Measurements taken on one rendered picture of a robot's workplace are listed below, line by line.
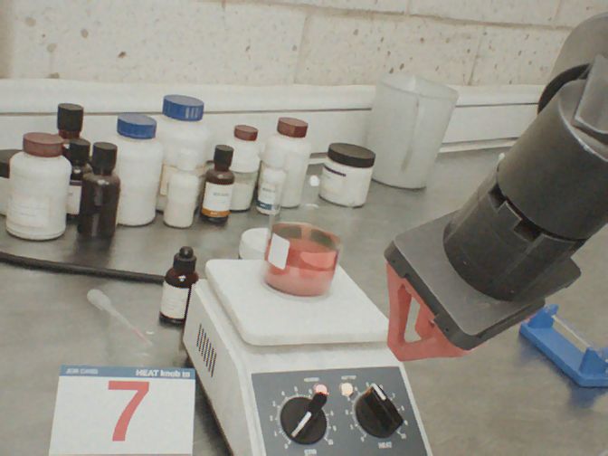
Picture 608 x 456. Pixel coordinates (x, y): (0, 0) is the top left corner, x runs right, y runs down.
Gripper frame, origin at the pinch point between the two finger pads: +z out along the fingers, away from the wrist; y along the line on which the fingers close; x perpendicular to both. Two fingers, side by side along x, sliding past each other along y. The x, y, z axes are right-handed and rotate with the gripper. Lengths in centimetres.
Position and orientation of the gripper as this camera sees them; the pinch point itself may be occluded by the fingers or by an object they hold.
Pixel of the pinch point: (413, 337)
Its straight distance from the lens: 51.8
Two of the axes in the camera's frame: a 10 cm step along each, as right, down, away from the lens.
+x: 5.6, 7.5, -3.5
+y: -7.5, 2.7, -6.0
